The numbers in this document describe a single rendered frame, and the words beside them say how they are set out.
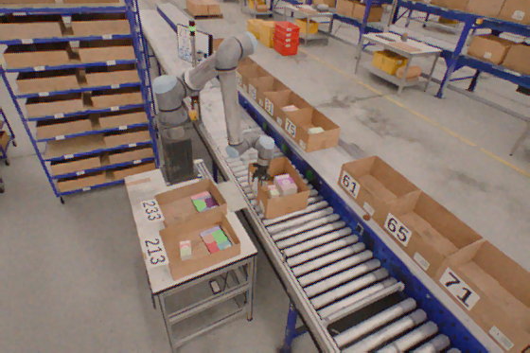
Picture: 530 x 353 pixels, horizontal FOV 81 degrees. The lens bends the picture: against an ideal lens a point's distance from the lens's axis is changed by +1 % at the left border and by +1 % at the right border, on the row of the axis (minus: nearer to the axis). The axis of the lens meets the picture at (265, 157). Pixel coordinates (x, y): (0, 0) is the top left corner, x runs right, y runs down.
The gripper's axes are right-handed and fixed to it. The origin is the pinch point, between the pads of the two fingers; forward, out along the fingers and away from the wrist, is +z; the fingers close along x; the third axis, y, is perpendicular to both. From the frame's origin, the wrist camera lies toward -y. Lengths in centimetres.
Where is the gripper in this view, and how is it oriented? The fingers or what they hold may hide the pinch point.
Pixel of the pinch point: (257, 185)
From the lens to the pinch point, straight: 206.4
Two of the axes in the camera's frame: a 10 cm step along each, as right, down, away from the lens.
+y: 4.3, 5.4, -7.3
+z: -1.5, 8.3, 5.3
